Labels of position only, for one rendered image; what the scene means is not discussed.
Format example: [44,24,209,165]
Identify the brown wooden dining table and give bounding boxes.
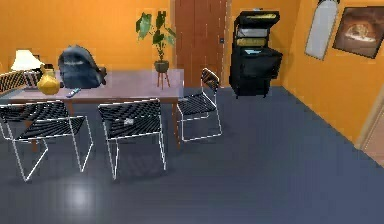
[0,68,186,153]

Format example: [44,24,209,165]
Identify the brown wooden room door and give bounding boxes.
[173,0,229,89]

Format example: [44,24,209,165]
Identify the black shelf cabinet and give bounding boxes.
[228,10,284,100]

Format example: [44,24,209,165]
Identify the green potted house plant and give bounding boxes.
[135,10,178,91]

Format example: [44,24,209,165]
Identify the grey remote control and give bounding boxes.
[65,87,82,99]

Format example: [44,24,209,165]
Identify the dark blue backpack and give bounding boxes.
[57,44,108,90]

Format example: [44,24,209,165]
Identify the yellow round vase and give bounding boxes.
[36,63,62,96]

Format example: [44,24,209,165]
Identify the white shade table lamp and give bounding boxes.
[10,49,45,72]

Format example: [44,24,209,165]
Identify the pale wooden room door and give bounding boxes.
[354,83,384,168]

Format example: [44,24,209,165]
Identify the black woven wire-frame chair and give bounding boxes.
[176,67,224,143]
[0,100,95,183]
[0,69,42,94]
[97,97,167,181]

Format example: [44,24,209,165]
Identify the grey arched wall mirror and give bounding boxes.
[304,0,340,62]

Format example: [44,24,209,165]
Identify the dark framed wall picture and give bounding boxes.
[331,5,384,60]

